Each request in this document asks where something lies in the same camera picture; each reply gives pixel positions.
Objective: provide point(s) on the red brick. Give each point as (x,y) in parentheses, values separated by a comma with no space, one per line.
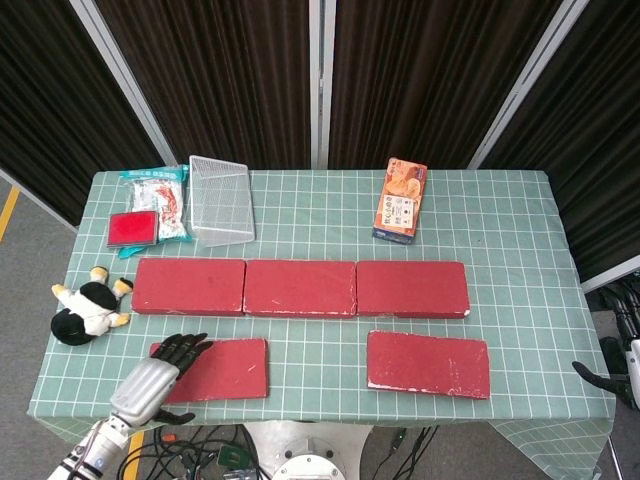
(300,289)
(412,290)
(187,287)
(430,365)
(230,372)

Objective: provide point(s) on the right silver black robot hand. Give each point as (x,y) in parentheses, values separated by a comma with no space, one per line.
(635,370)

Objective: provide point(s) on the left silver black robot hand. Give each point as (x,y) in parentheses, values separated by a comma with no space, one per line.
(142,387)

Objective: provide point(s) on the dark fabric partition panel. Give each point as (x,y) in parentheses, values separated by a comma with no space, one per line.
(50,100)
(600,125)
(425,75)
(225,75)

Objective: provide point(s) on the teal white snack bag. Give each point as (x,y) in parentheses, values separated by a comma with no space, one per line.
(167,200)

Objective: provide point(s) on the black white plush toy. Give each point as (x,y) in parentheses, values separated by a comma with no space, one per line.
(90,305)

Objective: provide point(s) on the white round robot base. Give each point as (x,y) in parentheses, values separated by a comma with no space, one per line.
(310,450)

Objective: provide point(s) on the green grid tablecloth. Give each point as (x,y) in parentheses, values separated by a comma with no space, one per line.
(320,220)

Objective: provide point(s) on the green circuit board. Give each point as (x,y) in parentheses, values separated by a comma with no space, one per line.
(231,456)

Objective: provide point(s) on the red ink pad tin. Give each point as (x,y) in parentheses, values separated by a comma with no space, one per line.
(132,229)

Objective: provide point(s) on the orange cookie box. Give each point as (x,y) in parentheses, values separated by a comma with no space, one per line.
(400,200)

